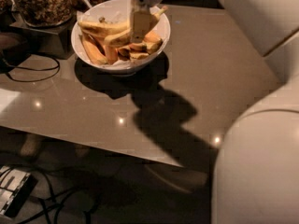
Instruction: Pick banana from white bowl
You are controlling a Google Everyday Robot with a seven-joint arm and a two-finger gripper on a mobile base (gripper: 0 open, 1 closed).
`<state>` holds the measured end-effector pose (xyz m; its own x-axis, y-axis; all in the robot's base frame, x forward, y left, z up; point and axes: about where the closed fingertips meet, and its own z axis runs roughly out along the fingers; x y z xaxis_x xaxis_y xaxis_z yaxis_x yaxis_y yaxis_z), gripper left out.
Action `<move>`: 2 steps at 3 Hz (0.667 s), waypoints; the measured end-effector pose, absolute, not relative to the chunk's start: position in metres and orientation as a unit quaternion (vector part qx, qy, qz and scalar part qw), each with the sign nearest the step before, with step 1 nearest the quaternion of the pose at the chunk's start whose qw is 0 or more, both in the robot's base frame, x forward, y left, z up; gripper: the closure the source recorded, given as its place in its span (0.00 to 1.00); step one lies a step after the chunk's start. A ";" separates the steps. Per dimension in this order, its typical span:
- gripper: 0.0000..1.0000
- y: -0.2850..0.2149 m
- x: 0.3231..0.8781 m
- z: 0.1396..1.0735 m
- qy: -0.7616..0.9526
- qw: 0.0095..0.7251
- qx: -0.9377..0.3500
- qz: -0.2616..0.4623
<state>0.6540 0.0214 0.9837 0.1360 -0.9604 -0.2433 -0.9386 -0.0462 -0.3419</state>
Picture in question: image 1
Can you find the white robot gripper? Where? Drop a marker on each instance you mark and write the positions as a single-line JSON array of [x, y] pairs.
[[141, 20]]

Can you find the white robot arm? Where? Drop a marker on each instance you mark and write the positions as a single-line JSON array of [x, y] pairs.
[[255, 173]]

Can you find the white ceramic bowl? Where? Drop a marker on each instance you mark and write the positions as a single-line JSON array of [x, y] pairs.
[[118, 61]]

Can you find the small bottom banana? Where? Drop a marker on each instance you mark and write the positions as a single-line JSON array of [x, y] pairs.
[[137, 55]]

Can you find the dark square jar stand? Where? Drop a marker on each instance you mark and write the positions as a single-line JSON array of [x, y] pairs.
[[54, 41]]

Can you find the glass jar of nuts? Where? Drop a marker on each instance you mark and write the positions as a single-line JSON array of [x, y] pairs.
[[44, 13]]

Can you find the dark round object left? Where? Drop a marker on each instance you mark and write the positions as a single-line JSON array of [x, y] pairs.
[[14, 49]]

